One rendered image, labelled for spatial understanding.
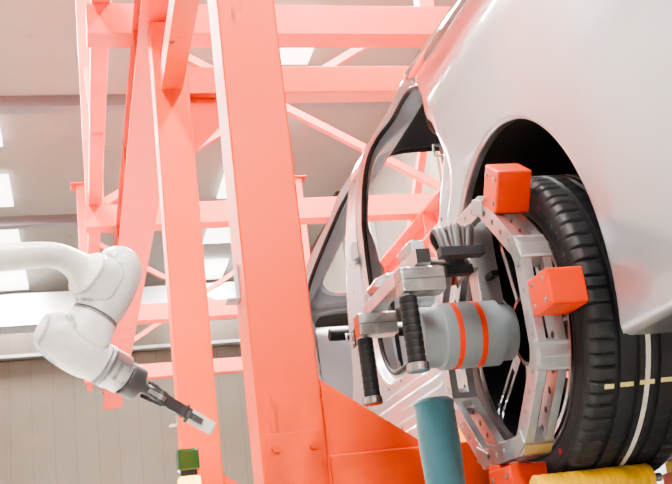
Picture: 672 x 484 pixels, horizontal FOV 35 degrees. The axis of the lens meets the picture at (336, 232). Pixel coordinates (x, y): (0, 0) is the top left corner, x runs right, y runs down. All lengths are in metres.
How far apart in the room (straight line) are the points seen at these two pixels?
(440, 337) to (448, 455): 0.26
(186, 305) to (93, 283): 2.35
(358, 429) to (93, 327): 0.73
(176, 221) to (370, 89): 1.18
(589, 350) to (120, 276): 0.98
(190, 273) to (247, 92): 1.93
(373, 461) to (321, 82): 2.84
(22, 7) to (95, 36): 6.16
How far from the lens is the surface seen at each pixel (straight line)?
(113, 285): 2.28
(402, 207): 8.92
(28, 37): 12.44
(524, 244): 2.06
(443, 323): 2.18
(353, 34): 5.95
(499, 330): 2.21
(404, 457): 2.62
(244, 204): 2.69
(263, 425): 2.56
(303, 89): 5.09
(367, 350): 2.35
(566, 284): 1.97
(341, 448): 2.60
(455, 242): 2.08
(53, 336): 2.24
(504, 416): 2.45
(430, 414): 2.29
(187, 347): 4.56
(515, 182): 2.16
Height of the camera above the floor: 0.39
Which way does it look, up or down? 18 degrees up
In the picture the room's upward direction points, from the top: 7 degrees counter-clockwise
